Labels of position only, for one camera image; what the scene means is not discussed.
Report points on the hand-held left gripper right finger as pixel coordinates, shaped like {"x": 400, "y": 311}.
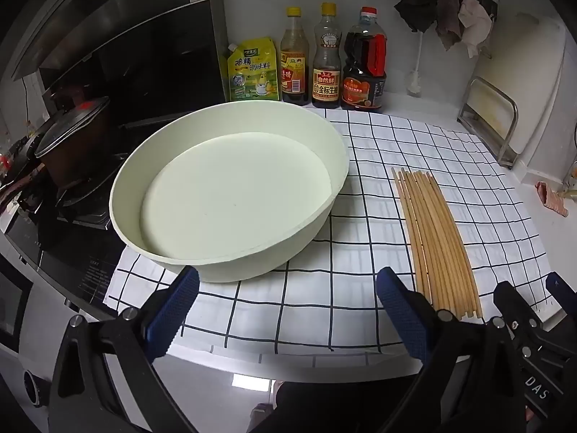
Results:
{"x": 401, "y": 311}

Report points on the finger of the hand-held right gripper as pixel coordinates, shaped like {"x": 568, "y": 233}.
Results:
{"x": 511, "y": 300}
{"x": 559, "y": 285}

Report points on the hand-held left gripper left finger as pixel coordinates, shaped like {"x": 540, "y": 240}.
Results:
{"x": 173, "y": 311}

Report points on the row of wooden chopsticks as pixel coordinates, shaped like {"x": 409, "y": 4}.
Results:
{"x": 432, "y": 243}

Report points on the white round basin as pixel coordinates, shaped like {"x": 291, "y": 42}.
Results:
{"x": 225, "y": 216}

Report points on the black-checked white cloth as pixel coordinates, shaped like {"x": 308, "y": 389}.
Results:
{"x": 360, "y": 234}

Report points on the pink rag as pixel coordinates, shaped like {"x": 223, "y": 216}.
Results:
{"x": 552, "y": 198}

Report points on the metal board rack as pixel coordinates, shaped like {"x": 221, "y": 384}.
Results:
{"x": 505, "y": 155}

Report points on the black gas stove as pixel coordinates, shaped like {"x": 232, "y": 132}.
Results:
{"x": 45, "y": 243}

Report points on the black built-in oven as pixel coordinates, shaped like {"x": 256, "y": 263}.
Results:
{"x": 13, "y": 306}

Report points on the dark cooking pot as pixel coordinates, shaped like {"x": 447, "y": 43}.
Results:
{"x": 90, "y": 158}

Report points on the black frying pan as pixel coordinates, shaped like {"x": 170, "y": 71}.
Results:
{"x": 18, "y": 169}

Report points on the glass pot lid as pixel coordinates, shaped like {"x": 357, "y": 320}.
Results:
{"x": 72, "y": 126}

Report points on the white cutting board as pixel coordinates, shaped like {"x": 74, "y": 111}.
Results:
{"x": 527, "y": 67}

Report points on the large dark red-capped bottle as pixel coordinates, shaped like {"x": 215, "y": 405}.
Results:
{"x": 363, "y": 85}

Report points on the white hanging brush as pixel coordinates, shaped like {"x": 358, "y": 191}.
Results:
{"x": 414, "y": 81}

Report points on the clear soy sauce bottle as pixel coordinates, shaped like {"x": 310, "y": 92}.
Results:
{"x": 325, "y": 85}

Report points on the yellow-green seasoning pouch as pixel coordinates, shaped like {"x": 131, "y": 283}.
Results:
{"x": 250, "y": 72}

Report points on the black steel range hood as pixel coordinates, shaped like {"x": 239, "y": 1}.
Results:
{"x": 157, "y": 54}

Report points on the amber vinegar bottle yellow cap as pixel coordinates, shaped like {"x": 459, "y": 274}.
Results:
{"x": 294, "y": 72}

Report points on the pink hanging cloth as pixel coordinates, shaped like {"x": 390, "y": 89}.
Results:
{"x": 475, "y": 25}

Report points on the brown hanging cloth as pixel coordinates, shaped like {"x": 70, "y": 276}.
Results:
{"x": 448, "y": 18}

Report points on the dark hanging cloth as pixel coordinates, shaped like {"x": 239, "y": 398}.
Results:
{"x": 417, "y": 9}

